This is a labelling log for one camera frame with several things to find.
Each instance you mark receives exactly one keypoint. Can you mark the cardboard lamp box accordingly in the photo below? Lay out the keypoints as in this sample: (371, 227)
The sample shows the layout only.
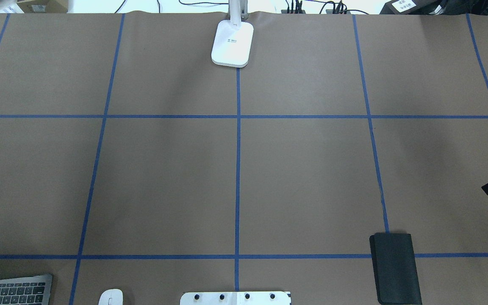
(43, 6)

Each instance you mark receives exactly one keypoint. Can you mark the white desk lamp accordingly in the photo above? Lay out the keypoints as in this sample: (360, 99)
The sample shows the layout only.
(233, 39)

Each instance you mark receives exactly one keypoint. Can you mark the white computer mouse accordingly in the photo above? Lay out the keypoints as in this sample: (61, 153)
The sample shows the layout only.
(111, 297)

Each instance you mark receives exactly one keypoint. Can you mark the grey laptop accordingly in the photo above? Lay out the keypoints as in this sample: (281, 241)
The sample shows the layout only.
(33, 290)

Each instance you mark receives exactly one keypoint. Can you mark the black mouse pad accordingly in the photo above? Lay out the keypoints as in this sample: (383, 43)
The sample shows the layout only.
(395, 272)

